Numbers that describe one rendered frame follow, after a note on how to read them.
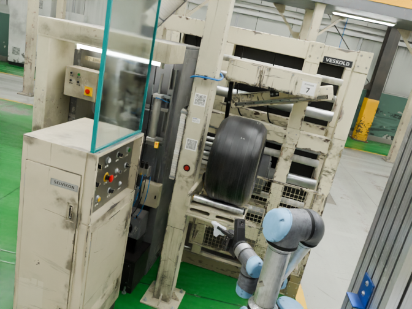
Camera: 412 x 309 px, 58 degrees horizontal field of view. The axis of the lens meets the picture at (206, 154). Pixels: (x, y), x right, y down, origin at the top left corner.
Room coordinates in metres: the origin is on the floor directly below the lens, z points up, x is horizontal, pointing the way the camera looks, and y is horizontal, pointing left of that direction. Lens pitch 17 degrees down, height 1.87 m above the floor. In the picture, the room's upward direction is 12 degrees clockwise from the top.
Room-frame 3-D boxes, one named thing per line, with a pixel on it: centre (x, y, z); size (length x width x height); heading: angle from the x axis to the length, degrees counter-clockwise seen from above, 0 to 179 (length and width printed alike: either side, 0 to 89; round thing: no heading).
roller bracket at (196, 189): (2.36, 0.01, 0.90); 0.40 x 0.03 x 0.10; 169
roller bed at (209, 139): (2.74, -0.02, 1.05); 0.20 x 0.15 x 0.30; 79
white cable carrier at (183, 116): (2.34, 0.18, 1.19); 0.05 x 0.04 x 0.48; 169
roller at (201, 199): (2.19, -0.14, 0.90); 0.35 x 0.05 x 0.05; 79
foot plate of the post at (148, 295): (2.36, 0.09, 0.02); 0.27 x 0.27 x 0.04; 79
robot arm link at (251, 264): (1.36, -0.28, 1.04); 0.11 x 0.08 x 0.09; 24
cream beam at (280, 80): (2.60, -0.34, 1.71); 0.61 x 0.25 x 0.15; 79
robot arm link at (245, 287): (1.37, -0.29, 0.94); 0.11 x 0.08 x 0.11; 114
